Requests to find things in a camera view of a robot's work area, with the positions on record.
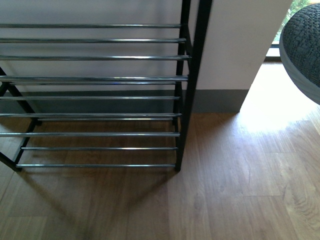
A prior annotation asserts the grey sneaker white sole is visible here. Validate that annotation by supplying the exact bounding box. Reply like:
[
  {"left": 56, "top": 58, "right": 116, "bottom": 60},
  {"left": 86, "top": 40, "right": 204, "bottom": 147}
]
[{"left": 279, "top": 3, "right": 320, "bottom": 104}]

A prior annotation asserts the black metal shoe rack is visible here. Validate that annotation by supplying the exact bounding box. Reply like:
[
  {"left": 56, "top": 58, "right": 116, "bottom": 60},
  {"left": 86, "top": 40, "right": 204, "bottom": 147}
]
[{"left": 0, "top": 0, "right": 213, "bottom": 172}]

